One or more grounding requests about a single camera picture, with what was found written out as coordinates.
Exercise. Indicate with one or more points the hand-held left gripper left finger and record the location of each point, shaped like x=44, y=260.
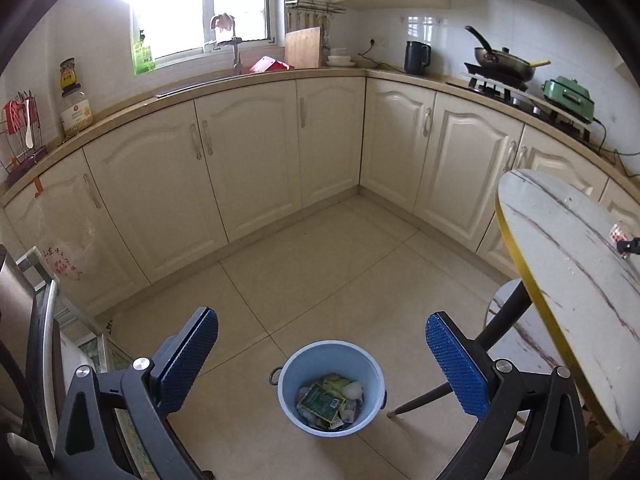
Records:
x=192, y=360

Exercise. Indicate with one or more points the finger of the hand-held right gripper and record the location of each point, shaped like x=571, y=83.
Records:
x=630, y=246

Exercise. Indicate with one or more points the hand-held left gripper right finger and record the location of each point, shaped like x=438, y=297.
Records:
x=455, y=365

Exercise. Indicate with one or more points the red patterned packet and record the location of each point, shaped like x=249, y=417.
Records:
x=618, y=234

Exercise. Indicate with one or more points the white round bun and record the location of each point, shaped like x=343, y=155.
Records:
x=355, y=390

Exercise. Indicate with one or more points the blue plastic bucket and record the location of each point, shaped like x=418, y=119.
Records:
x=300, y=365

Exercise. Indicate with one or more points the white packet yellow label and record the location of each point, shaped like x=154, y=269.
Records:
x=348, y=412

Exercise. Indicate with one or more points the light green packet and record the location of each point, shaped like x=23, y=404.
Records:
x=335, y=382

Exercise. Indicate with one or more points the dark green foil packet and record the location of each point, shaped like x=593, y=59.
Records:
x=320, y=400

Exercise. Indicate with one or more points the round marble table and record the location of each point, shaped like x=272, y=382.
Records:
x=575, y=260

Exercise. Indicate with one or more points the white storage rack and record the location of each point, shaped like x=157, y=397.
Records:
x=75, y=320

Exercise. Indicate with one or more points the green electric cooker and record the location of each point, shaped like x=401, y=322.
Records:
x=570, y=97

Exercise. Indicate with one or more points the plastic bag red print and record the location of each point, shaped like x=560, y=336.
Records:
x=67, y=250

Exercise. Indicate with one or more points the silver metal appliance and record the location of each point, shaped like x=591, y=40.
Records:
x=25, y=335

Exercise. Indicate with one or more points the black gas hob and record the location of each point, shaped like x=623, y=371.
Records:
x=525, y=102

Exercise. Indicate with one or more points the cream base cabinets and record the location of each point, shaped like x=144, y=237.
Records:
x=250, y=160

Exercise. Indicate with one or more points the wok with lid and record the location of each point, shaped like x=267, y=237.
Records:
x=505, y=62

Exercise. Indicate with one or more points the orange cabinet hook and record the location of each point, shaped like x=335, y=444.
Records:
x=38, y=185

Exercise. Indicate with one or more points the glass jar of grains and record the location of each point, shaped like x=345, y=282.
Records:
x=76, y=115

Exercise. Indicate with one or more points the white spoon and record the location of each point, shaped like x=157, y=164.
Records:
x=29, y=127

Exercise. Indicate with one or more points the black electric kettle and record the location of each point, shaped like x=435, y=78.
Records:
x=416, y=57

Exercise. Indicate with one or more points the red plastic basket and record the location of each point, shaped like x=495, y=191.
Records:
x=267, y=65

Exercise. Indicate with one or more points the green plastic bottle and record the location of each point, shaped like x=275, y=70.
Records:
x=143, y=55

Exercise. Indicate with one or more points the yellow label bottle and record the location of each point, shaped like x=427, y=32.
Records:
x=69, y=76

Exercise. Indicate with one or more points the steel faucet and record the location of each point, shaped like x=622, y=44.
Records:
x=235, y=50

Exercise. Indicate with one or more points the stack of white dishes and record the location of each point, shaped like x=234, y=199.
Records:
x=340, y=59

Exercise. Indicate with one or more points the wooden cutting board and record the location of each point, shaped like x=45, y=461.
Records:
x=302, y=47

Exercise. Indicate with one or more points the kitchen window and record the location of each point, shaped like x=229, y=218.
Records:
x=225, y=5

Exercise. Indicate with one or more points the white wall socket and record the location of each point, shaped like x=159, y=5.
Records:
x=377, y=41

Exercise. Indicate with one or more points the wall utensil rack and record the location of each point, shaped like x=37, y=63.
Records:
x=315, y=7

